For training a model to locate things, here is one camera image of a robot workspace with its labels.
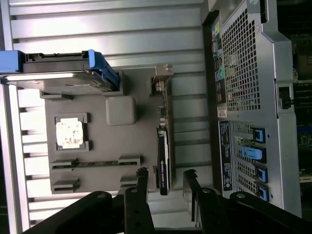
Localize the green loose RAM stick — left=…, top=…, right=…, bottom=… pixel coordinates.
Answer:
left=52, top=160, right=139, bottom=169

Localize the grey plastic parts rack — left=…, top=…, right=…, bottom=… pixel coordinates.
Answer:
left=39, top=69, right=175, bottom=196

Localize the silver CPU chip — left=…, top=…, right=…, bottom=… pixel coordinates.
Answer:
left=55, top=120, right=85, bottom=150

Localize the grey metal PC case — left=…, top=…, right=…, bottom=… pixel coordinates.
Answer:
left=201, top=0, right=312, bottom=221

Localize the hard disk in blue caddy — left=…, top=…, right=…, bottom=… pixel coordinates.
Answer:
left=0, top=49, right=123, bottom=95

